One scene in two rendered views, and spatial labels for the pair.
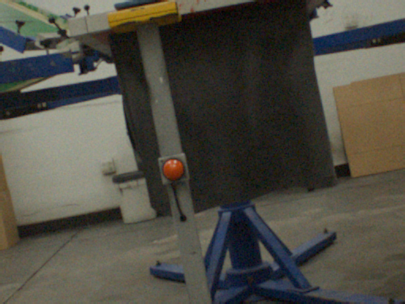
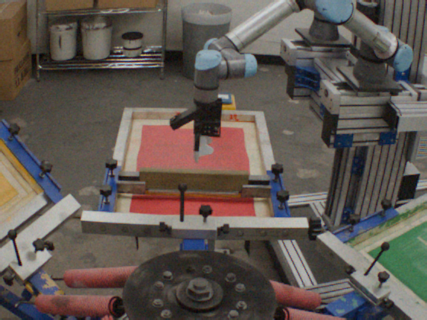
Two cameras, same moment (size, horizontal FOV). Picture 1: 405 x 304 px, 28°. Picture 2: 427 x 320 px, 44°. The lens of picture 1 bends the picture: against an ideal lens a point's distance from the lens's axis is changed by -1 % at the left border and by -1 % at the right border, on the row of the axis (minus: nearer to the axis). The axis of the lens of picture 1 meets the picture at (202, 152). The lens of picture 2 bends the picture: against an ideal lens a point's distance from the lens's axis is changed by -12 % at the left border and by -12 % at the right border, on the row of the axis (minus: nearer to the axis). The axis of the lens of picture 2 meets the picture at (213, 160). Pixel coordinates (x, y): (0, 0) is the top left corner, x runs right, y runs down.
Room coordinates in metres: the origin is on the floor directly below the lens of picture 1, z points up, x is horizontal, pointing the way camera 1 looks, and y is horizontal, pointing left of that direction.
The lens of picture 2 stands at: (3.96, -0.14, 2.09)
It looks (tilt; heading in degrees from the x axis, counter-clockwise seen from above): 31 degrees down; 176
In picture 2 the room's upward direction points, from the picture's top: 3 degrees clockwise
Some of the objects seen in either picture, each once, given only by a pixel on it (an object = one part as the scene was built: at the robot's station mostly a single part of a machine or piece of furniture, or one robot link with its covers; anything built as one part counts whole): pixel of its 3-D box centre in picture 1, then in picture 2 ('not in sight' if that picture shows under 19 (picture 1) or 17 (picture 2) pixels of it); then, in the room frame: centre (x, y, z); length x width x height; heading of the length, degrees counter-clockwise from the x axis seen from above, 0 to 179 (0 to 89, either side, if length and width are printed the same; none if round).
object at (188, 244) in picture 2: not in sight; (194, 251); (2.67, -0.08, 1.02); 0.17 x 0.06 x 0.05; 179
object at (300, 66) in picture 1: (225, 111); not in sight; (1.81, -0.07, 0.74); 0.45 x 0.03 x 0.43; 89
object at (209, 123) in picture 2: not in sight; (207, 116); (2.31, -0.04, 1.26); 0.09 x 0.08 x 0.12; 90
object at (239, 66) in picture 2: not in sight; (235, 64); (2.25, 0.04, 1.41); 0.11 x 0.11 x 0.08; 23
